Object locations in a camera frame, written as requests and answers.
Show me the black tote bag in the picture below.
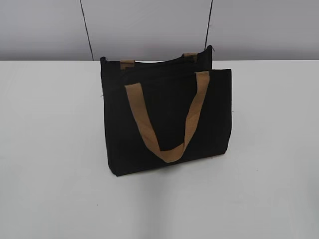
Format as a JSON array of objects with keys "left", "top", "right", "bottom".
[{"left": 100, "top": 46, "right": 232, "bottom": 176}]

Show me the tan front bag handle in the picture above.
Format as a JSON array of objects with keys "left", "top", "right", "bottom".
[{"left": 125, "top": 71, "right": 210, "bottom": 163}]

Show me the tan bag handle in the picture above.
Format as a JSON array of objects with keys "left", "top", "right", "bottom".
[
  {"left": 125, "top": 71, "right": 210, "bottom": 163},
  {"left": 120, "top": 52, "right": 197, "bottom": 70}
]

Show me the tan rear bag handle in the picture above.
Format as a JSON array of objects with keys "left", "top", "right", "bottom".
[{"left": 120, "top": 52, "right": 197, "bottom": 70}]

